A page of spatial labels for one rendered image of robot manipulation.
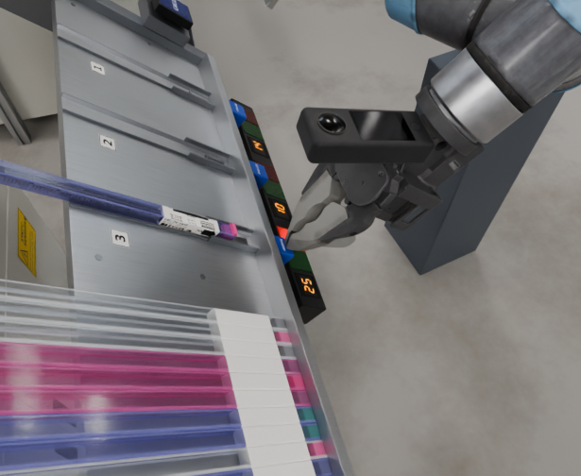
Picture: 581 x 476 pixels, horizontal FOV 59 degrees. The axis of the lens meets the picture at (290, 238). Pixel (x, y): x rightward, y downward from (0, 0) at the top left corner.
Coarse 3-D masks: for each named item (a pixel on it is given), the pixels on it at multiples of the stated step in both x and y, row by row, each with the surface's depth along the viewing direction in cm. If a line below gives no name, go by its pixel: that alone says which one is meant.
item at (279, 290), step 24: (216, 72) 66; (216, 96) 63; (216, 120) 62; (240, 144) 59; (240, 168) 57; (240, 192) 56; (264, 216) 53; (264, 240) 51; (264, 264) 51; (288, 288) 48; (288, 312) 47; (312, 360) 44; (312, 384) 43; (336, 432) 41; (336, 456) 40
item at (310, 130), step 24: (312, 120) 42; (336, 120) 41; (360, 120) 43; (384, 120) 44; (408, 120) 45; (312, 144) 41; (336, 144) 41; (360, 144) 41; (384, 144) 42; (408, 144) 43; (432, 144) 44
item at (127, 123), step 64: (64, 0) 56; (64, 64) 49; (128, 64) 57; (192, 64) 68; (64, 128) 44; (128, 128) 50; (192, 128) 58; (128, 192) 45; (192, 192) 51; (128, 256) 40; (192, 256) 45
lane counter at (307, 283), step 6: (300, 276) 57; (306, 276) 58; (312, 276) 59; (300, 282) 56; (306, 282) 57; (312, 282) 58; (300, 288) 56; (306, 288) 56; (312, 288) 57; (306, 294) 56; (312, 294) 56; (318, 294) 57
